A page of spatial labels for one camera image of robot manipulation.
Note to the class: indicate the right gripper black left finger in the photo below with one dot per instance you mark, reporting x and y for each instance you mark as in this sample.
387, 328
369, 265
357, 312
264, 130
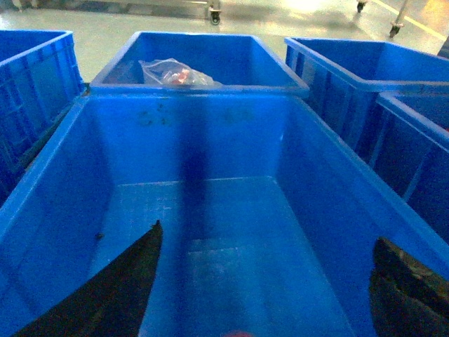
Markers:
112, 302

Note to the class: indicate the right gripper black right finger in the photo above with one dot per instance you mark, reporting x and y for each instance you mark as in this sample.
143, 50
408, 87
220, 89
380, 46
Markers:
407, 298

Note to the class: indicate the blue target bin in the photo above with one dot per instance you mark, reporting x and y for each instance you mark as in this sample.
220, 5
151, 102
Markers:
269, 219

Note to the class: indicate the blue bin right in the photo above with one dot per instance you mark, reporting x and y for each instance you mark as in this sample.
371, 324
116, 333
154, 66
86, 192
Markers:
345, 77

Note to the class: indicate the blue bin left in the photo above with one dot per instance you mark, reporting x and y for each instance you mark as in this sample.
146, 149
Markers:
40, 80

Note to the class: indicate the clear plastic bag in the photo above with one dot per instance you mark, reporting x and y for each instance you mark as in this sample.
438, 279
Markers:
171, 72

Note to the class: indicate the blue bin with plastic bag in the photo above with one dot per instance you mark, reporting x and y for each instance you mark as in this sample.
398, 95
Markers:
238, 63

